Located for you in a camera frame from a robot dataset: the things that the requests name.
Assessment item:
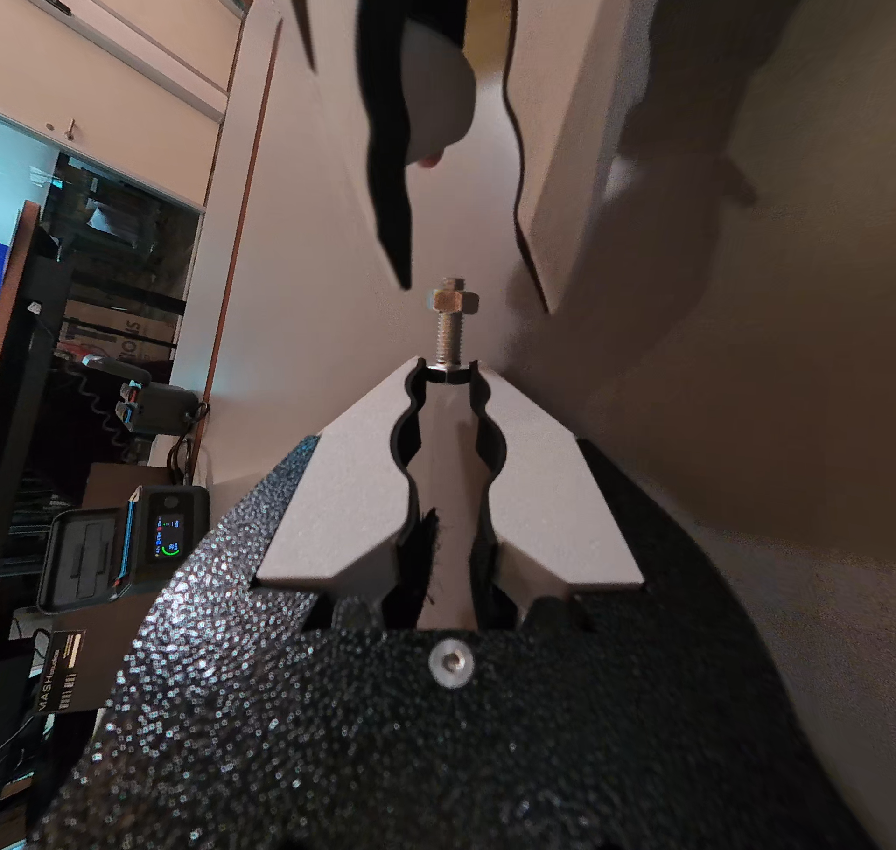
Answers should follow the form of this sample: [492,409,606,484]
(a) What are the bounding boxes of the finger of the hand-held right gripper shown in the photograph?
[500,0,651,315]
[279,0,417,293]

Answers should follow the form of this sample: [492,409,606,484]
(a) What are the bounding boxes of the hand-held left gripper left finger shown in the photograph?
[254,356,431,602]

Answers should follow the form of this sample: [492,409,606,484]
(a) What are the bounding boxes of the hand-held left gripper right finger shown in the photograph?
[469,359,647,604]

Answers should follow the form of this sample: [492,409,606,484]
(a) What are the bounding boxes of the steel bolt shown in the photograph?
[427,276,480,383]

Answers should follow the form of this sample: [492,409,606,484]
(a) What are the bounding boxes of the black power station with display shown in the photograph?
[35,485,211,614]

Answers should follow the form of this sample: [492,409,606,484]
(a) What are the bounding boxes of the black battery charger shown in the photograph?
[114,356,205,438]

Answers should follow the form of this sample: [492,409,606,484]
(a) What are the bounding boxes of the white cabinet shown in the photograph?
[0,0,247,118]

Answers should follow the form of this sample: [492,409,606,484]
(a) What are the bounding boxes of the black printed card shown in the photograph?
[31,628,88,716]

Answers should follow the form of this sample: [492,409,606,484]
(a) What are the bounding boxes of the printed cardboard box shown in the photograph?
[62,297,179,368]

